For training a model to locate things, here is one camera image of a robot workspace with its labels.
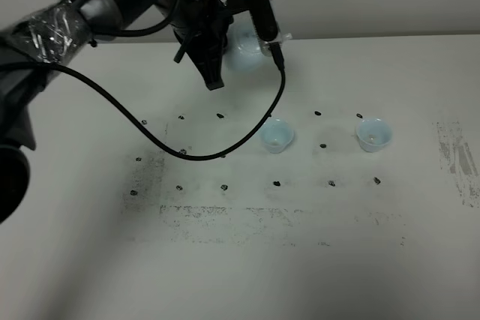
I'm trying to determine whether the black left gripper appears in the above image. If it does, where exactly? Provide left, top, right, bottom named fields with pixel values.
left=170, top=0, right=233, bottom=91

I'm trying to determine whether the light blue porcelain teapot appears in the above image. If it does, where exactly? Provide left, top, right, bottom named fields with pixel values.
left=223, top=22, right=265, bottom=72

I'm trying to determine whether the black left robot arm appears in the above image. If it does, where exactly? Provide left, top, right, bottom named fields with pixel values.
left=1, top=0, right=233, bottom=219

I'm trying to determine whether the left light blue teacup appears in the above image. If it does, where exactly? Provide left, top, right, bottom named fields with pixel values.
left=259, top=118, right=295, bottom=154

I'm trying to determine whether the light blue teacup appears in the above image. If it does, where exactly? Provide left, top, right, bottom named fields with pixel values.
left=355, top=118, right=393, bottom=153
left=259, top=118, right=295, bottom=154

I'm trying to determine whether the right light blue teacup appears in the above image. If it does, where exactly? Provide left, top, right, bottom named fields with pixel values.
left=355, top=118, right=393, bottom=153

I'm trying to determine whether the black left camera cable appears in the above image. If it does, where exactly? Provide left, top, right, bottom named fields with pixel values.
left=0, top=0, right=287, bottom=160

